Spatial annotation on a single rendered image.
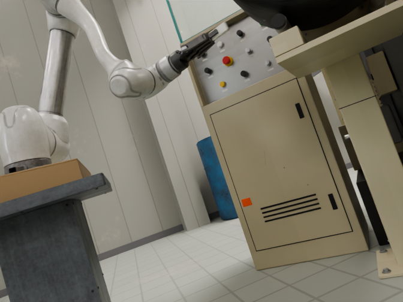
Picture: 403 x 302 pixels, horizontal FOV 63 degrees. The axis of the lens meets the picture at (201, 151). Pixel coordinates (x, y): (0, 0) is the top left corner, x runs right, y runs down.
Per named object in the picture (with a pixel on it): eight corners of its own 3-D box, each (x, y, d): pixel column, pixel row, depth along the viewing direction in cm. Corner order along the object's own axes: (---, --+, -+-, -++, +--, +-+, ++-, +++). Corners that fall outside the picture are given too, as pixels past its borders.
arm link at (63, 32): (11, 162, 130) (36, 166, 152) (53, 165, 131) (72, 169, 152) (41, -18, 141) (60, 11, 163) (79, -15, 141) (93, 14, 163)
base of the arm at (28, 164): (-16, 184, 106) (-19, 167, 106) (17, 187, 127) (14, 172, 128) (42, 169, 108) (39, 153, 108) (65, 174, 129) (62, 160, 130)
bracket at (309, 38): (289, 65, 133) (281, 43, 133) (399, 16, 115) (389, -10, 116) (288, 64, 130) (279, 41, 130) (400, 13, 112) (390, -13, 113)
